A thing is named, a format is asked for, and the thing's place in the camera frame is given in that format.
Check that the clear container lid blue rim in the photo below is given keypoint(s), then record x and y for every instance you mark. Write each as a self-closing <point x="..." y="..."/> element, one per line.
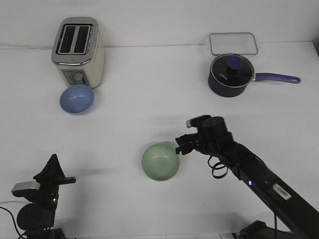
<point x="243" y="43"/>

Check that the cream and steel toaster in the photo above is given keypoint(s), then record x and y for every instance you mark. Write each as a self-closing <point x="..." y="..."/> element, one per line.
<point x="78" y="52"/>

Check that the green bowl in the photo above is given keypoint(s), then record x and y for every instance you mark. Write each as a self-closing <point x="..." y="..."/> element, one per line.
<point x="160" y="161"/>

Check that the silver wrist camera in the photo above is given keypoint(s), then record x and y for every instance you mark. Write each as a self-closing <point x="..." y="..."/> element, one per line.
<point x="196" y="121"/>
<point x="25" y="188"/>

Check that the dark blue saucepan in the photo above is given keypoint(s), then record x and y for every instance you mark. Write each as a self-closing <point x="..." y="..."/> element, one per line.
<point x="233" y="92"/>

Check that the blue bowl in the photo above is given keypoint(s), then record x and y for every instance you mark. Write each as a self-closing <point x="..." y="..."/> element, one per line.
<point x="77" y="100"/>

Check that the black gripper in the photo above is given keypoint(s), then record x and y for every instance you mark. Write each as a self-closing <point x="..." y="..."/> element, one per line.
<point x="212" y="138"/>
<point x="48" y="182"/>

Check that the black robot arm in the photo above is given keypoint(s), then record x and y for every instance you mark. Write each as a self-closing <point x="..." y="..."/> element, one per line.
<point x="37" y="217"/>
<point x="294" y="211"/>

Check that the glass pot lid blue knob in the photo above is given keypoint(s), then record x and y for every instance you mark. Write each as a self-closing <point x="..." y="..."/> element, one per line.
<point x="232" y="70"/>

